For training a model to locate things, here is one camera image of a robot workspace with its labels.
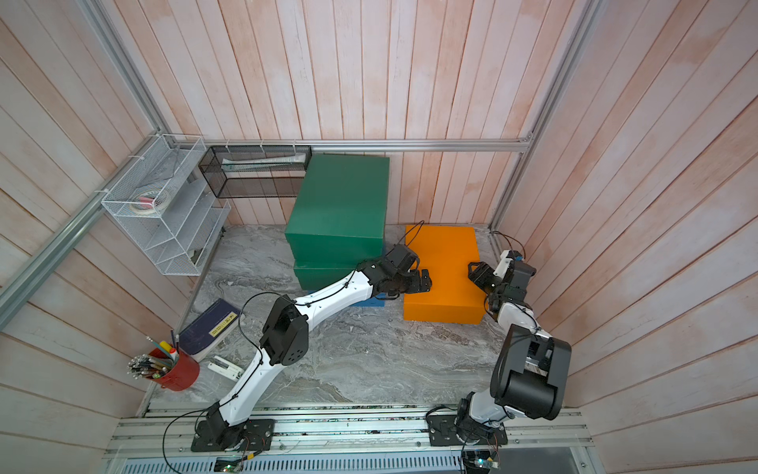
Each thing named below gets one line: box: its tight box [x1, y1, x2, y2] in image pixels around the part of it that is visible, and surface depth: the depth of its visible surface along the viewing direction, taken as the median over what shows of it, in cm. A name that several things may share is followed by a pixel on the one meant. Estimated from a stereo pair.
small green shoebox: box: [285, 154, 390, 262], surface depth 81 cm
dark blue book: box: [178, 298, 241, 363], surface depth 93 cm
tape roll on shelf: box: [130, 189, 170, 216], surface depth 74 cm
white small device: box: [207, 355, 244, 381], surface depth 84 cm
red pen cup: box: [127, 329, 200, 393], surface depth 76 cm
